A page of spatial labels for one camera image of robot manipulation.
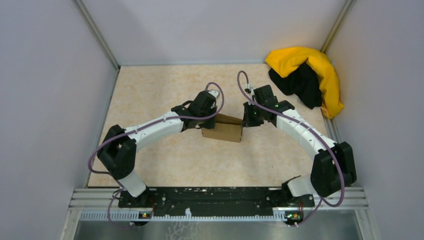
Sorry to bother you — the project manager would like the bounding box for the brown cardboard box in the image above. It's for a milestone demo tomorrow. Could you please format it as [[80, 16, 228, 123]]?
[[201, 113, 243, 143]]

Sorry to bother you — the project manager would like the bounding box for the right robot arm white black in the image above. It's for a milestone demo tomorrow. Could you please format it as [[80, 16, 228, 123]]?
[[241, 85, 357, 206]]

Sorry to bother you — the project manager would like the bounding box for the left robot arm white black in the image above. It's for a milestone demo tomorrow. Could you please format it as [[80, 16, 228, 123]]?
[[95, 90, 221, 207]]

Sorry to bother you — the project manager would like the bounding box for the black cloth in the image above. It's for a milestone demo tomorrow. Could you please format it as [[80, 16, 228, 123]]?
[[268, 62, 323, 109]]

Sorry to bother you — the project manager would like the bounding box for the yellow cloth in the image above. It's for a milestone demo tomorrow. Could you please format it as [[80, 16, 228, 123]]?
[[265, 46, 344, 119]]

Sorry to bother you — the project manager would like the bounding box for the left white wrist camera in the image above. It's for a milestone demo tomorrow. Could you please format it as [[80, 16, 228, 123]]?
[[207, 89, 221, 100]]

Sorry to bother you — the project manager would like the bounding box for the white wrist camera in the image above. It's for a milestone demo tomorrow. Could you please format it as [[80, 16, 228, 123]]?
[[244, 86, 256, 98], [207, 89, 221, 100]]

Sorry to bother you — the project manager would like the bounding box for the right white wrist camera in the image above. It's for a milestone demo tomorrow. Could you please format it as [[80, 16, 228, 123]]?
[[244, 86, 256, 98]]

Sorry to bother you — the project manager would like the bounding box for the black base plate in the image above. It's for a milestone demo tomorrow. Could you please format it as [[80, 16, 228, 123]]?
[[118, 186, 315, 217]]

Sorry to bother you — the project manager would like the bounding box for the right corner aluminium post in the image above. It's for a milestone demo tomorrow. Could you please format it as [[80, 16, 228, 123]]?
[[320, 0, 357, 54]]

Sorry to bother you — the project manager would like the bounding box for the aluminium front rail frame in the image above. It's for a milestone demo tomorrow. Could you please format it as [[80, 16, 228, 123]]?
[[60, 186, 381, 240]]

